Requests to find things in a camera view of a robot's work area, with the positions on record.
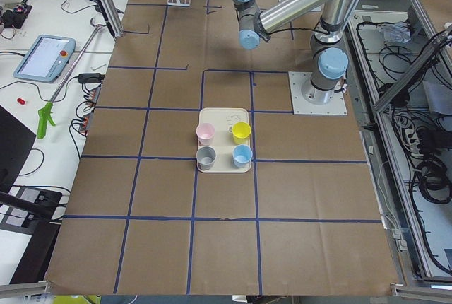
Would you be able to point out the grey cup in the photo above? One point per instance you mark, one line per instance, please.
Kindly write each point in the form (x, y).
(205, 158)

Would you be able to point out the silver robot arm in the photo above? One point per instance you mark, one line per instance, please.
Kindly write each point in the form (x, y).
(330, 60)

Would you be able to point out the cream plastic tray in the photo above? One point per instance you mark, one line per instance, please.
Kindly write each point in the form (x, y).
(223, 118)

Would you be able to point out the blue teach pendant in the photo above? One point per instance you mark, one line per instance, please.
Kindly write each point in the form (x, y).
(46, 59)

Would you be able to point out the black power adapter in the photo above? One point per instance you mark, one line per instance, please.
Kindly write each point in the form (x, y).
(90, 78)

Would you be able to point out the pink cup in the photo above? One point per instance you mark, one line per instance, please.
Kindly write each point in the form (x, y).
(205, 134)

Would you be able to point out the yellow cup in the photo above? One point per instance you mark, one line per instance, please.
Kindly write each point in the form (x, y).
(241, 132)

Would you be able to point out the green grabber tool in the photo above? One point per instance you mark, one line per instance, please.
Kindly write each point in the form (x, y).
(45, 113)

